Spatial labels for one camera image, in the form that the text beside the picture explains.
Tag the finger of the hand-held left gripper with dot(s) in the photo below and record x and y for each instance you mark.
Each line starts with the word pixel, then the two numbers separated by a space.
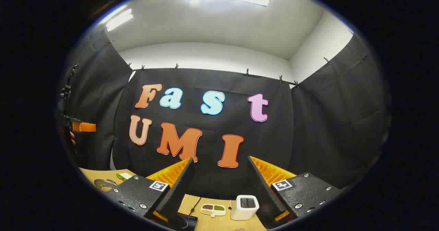
pixel 85 127

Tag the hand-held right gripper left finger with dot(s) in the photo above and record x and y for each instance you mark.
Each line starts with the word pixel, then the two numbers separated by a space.
pixel 180 186

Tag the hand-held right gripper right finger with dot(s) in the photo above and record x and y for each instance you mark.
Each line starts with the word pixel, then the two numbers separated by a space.
pixel 260 189

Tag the black induction cooktop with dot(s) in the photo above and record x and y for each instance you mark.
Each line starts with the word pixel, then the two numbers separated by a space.
pixel 187 222

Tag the white toaster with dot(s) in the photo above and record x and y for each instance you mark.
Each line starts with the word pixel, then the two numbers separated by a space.
pixel 244 208

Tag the white divided bean dish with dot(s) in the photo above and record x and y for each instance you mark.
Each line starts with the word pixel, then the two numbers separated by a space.
pixel 213 209

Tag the black backdrop cloth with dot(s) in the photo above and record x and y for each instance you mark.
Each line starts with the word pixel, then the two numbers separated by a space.
pixel 274 138

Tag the sandwich on white plate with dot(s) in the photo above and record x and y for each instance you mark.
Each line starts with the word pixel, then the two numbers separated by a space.
pixel 124 176

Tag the narrow ceiling light panel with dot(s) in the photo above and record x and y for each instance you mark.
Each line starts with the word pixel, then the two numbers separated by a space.
pixel 119 19

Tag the row of black cloth clips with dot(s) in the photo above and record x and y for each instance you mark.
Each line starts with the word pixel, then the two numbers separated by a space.
pixel 176 66

